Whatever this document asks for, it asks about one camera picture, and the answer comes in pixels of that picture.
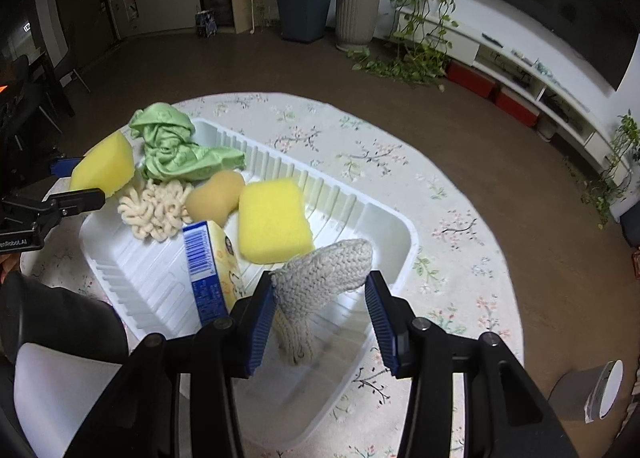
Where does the blue tissue pack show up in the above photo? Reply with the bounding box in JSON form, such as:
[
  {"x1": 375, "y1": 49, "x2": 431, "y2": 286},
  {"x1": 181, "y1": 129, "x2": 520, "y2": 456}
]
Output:
[{"x1": 182, "y1": 221, "x2": 244, "y2": 327}]

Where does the beige knitted pouch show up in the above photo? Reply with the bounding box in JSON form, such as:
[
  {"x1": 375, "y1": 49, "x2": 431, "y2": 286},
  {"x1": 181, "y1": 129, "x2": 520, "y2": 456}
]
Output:
[{"x1": 270, "y1": 239, "x2": 373, "y2": 366}]

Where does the cream chenille mop pad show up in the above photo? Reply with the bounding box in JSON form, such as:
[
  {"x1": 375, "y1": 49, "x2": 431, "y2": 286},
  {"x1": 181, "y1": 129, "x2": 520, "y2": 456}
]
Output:
[{"x1": 117, "y1": 180, "x2": 194, "y2": 242}]

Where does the yellow rectangular sponge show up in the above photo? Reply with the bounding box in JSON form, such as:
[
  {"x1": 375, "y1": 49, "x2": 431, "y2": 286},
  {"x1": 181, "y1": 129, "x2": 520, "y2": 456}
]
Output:
[{"x1": 239, "y1": 178, "x2": 314, "y2": 265}]

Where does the green cloth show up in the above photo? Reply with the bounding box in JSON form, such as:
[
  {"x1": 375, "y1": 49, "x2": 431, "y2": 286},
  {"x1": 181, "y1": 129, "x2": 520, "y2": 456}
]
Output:
[{"x1": 129, "y1": 103, "x2": 245, "y2": 183}]

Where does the tan peanut-shaped sponge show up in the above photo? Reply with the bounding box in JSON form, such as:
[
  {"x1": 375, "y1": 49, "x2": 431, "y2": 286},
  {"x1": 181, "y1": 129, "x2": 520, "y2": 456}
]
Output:
[{"x1": 184, "y1": 170, "x2": 245, "y2": 228}]

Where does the person's left hand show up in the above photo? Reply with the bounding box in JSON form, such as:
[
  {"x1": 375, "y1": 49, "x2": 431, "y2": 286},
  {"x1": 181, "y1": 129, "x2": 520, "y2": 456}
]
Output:
[{"x1": 0, "y1": 253, "x2": 21, "y2": 284}]

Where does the floral tablecloth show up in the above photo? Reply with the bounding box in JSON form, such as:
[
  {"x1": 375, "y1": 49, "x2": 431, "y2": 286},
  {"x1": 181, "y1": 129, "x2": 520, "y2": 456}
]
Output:
[{"x1": 21, "y1": 93, "x2": 524, "y2": 457}]

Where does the black cylindrical container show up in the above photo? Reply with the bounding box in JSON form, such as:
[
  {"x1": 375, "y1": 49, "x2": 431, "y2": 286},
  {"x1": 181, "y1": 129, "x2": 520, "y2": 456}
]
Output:
[{"x1": 1, "y1": 272, "x2": 129, "y2": 364}]

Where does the white plastic tray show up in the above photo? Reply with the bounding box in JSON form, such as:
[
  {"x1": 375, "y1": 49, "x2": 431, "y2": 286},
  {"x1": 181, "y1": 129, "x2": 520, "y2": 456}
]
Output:
[{"x1": 78, "y1": 118, "x2": 420, "y2": 452}]

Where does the translucent plastic storage box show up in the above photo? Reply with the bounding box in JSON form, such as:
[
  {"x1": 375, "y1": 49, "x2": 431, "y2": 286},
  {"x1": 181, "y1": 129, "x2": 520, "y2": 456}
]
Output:
[{"x1": 13, "y1": 343, "x2": 120, "y2": 457}]

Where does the small white trash bin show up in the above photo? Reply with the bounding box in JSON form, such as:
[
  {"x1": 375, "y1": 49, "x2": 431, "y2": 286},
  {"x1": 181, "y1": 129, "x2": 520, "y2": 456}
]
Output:
[{"x1": 549, "y1": 360, "x2": 624, "y2": 424}]

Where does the red storage box right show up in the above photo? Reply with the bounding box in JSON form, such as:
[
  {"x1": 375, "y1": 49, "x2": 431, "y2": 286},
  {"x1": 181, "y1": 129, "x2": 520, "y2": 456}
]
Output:
[{"x1": 495, "y1": 88, "x2": 540, "y2": 128}]

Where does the red storage box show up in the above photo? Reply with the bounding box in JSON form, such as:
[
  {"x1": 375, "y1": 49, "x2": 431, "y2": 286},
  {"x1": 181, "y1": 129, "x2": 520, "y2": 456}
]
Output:
[
  {"x1": 447, "y1": 60, "x2": 498, "y2": 100},
  {"x1": 495, "y1": 88, "x2": 540, "y2": 128}
]

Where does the red storage box left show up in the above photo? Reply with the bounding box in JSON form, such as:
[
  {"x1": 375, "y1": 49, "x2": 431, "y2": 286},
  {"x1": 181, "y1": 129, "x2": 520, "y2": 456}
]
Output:
[{"x1": 447, "y1": 60, "x2": 498, "y2": 100}]

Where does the small plant by console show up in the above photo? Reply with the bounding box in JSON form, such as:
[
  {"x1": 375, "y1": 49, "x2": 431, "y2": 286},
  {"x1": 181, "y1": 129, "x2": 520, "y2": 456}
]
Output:
[{"x1": 563, "y1": 109, "x2": 639, "y2": 230}]

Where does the trailing green pothos plant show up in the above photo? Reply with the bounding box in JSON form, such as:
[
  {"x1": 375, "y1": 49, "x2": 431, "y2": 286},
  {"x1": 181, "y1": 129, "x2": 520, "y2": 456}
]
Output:
[{"x1": 347, "y1": 0, "x2": 458, "y2": 90}]

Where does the white tv console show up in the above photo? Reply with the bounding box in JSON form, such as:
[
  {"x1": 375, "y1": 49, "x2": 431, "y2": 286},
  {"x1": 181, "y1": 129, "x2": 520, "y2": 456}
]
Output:
[{"x1": 399, "y1": 7, "x2": 632, "y2": 184}]

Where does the white ribbed planter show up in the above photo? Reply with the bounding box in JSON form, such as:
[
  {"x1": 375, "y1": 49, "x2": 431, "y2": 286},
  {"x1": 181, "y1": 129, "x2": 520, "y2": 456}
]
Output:
[{"x1": 335, "y1": 0, "x2": 380, "y2": 52}]

